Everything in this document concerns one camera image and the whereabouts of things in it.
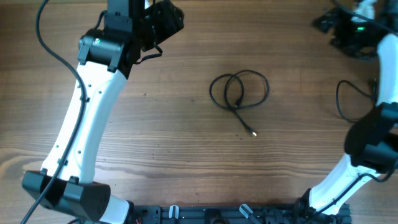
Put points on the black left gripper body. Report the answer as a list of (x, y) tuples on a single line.
[(158, 25)]

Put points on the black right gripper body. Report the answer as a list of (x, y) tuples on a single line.
[(351, 35)]

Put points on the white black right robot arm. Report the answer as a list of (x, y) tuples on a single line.
[(370, 146)]

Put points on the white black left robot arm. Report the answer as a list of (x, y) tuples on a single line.
[(123, 36)]

